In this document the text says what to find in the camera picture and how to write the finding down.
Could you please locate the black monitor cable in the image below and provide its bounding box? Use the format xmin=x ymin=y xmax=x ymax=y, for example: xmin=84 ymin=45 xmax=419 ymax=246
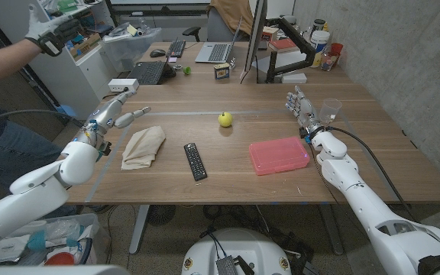
xmin=239 ymin=64 xmax=261 ymax=85

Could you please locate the grey office chair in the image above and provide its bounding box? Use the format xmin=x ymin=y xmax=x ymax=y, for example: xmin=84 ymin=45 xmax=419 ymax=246
xmin=182 ymin=6 xmax=252 ymax=44

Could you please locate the yellow-green ball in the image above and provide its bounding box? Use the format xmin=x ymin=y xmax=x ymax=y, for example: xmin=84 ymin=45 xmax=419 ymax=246
xmin=218 ymin=111 xmax=234 ymax=128

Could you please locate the grey table leg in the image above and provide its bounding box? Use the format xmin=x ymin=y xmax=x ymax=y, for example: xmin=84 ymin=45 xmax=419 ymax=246
xmin=128 ymin=204 xmax=151 ymax=256

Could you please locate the black laptop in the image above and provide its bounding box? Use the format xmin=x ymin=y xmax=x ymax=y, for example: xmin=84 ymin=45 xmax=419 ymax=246
xmin=127 ymin=57 xmax=177 ymax=86

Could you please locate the black keyboard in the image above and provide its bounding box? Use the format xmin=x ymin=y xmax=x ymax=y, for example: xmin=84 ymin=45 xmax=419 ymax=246
xmin=164 ymin=38 xmax=187 ymax=60

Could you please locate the person's bare forearm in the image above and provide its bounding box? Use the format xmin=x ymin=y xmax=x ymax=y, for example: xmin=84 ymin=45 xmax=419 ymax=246
xmin=0 ymin=37 xmax=42 ymax=89

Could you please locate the clear plastic cup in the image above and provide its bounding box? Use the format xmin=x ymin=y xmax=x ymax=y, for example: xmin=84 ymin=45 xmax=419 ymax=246
xmin=318 ymin=97 xmax=344 ymax=128

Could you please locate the round black fan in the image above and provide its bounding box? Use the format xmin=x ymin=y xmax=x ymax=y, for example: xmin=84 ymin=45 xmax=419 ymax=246
xmin=145 ymin=204 xmax=177 ymax=228

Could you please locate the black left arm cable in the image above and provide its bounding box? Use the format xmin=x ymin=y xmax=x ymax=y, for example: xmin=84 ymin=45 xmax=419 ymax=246
xmin=0 ymin=108 xmax=86 ymax=135

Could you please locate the brown jacket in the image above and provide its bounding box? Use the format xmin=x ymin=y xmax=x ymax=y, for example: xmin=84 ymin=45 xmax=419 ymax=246
xmin=209 ymin=0 xmax=255 ymax=37

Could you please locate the cardboard box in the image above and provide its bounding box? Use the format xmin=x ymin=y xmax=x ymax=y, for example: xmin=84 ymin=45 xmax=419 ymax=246
xmin=68 ymin=31 xmax=103 ymax=59

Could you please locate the white plastic tub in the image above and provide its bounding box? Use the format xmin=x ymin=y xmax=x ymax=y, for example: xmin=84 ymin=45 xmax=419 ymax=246
xmin=309 ymin=30 xmax=332 ymax=55

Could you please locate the person's gloved hand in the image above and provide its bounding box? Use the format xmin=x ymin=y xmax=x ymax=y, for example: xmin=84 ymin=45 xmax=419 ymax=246
xmin=24 ymin=3 xmax=84 ymax=58

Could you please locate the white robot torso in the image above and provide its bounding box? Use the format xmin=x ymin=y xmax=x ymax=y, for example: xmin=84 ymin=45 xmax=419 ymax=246
xmin=180 ymin=227 xmax=293 ymax=275

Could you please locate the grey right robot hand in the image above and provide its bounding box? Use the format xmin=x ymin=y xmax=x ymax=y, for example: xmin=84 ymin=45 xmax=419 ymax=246
xmin=285 ymin=85 xmax=324 ymax=133

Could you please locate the white bin of supplies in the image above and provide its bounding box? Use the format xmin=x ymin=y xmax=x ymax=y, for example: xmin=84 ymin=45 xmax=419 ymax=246
xmin=0 ymin=212 xmax=102 ymax=268

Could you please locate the flat computer monitor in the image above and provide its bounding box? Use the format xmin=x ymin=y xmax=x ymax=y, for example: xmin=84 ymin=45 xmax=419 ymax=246
xmin=239 ymin=0 xmax=269 ymax=82

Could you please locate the white cabinet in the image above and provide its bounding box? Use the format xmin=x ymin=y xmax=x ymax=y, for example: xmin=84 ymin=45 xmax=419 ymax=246
xmin=0 ymin=0 xmax=117 ymax=120

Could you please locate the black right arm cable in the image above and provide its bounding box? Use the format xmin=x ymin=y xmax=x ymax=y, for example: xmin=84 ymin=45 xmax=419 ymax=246
xmin=325 ymin=125 xmax=419 ymax=225

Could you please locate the clear plastic storage bin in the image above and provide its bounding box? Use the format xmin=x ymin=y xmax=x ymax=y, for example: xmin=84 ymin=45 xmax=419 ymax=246
xmin=101 ymin=21 xmax=163 ymax=73

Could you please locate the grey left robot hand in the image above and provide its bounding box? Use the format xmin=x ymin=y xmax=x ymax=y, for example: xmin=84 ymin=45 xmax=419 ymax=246
xmin=84 ymin=90 xmax=152 ymax=135

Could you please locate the flat white box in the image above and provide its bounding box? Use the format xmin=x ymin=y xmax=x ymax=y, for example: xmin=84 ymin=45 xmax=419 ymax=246
xmin=280 ymin=72 xmax=309 ymax=85

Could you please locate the black TV remote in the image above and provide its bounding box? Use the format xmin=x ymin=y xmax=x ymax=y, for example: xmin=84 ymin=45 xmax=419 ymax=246
xmin=183 ymin=142 xmax=209 ymax=183

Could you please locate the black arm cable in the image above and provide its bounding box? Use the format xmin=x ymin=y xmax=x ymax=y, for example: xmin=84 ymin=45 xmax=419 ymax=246
xmin=0 ymin=108 xmax=86 ymax=135
xmin=325 ymin=125 xmax=419 ymax=225

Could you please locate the white power box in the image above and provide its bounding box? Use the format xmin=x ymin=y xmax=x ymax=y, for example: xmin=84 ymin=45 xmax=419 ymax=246
xmin=107 ymin=77 xmax=141 ymax=94

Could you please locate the small blue card box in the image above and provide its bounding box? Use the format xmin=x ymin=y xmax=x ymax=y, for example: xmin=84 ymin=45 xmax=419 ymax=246
xmin=213 ymin=63 xmax=231 ymax=80

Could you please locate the pink plastic case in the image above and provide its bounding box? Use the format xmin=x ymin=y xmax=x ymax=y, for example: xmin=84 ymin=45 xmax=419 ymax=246
xmin=247 ymin=136 xmax=312 ymax=176

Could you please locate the person's jeans-clad body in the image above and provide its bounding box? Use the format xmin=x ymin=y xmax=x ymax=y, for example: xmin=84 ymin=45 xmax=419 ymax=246
xmin=0 ymin=87 xmax=68 ymax=194

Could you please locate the red cup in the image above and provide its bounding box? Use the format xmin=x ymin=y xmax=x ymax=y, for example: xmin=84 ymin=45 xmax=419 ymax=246
xmin=329 ymin=41 xmax=345 ymax=59

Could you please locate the beige cheesecloth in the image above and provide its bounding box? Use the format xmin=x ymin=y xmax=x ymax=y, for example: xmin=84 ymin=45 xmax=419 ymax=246
xmin=121 ymin=125 xmax=167 ymax=171

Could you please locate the silver laptop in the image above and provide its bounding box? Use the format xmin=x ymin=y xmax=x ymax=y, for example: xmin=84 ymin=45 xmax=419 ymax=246
xmin=194 ymin=17 xmax=244 ymax=64

